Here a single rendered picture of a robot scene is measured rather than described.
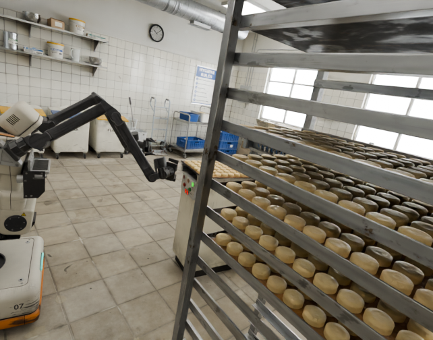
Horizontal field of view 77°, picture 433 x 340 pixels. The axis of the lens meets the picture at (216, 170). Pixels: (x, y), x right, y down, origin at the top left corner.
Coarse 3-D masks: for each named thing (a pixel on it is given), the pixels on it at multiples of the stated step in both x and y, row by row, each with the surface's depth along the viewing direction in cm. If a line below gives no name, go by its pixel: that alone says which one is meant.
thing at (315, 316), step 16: (224, 240) 85; (240, 256) 78; (256, 256) 81; (256, 272) 73; (272, 272) 77; (272, 288) 69; (288, 288) 72; (288, 304) 65; (304, 304) 67; (304, 320) 62; (320, 320) 60; (336, 320) 63; (336, 336) 56; (352, 336) 60
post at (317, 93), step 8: (320, 72) 98; (328, 72) 99; (320, 88) 99; (312, 96) 101; (320, 96) 101; (304, 120) 104; (312, 120) 103; (312, 128) 104; (264, 304) 127; (256, 312) 128
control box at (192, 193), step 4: (184, 172) 218; (188, 176) 210; (184, 180) 215; (192, 180) 203; (188, 184) 209; (196, 184) 199; (184, 188) 215; (192, 188) 203; (196, 188) 200; (188, 192) 208; (192, 192) 203; (192, 196) 203
